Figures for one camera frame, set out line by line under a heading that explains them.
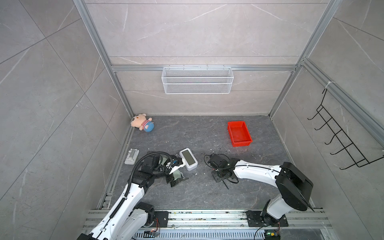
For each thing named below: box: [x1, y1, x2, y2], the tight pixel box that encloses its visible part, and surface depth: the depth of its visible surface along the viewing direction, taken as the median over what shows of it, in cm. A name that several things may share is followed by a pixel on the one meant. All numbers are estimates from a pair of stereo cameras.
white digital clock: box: [179, 148, 199, 171], surface depth 92 cm
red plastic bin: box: [227, 121, 253, 147], surface depth 106 cm
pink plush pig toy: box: [130, 113, 155, 133], surface depth 109 cm
